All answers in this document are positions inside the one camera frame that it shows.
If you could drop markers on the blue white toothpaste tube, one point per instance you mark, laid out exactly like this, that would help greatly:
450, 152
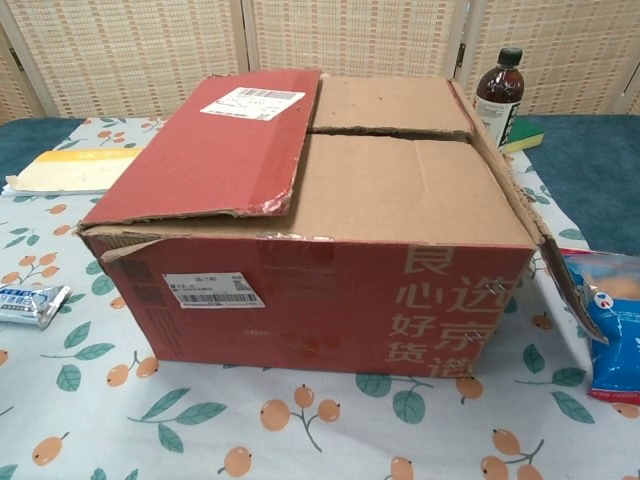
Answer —
27, 302

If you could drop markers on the green yellow sponge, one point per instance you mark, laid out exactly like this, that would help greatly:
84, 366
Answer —
527, 137

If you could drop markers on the floral tablecloth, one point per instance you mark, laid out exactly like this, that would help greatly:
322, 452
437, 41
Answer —
150, 400

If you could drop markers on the blue snack bag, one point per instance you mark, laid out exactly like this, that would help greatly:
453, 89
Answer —
617, 330

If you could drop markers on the dark brown drink bottle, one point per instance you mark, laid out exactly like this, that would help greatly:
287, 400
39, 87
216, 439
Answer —
500, 95

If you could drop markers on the bamboo folding screen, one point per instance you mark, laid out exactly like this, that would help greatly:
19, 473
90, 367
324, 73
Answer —
150, 55

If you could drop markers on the red cardboard box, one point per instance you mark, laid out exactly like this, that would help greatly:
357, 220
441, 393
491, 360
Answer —
320, 240

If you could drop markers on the yellow white book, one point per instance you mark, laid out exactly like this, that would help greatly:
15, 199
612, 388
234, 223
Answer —
70, 172

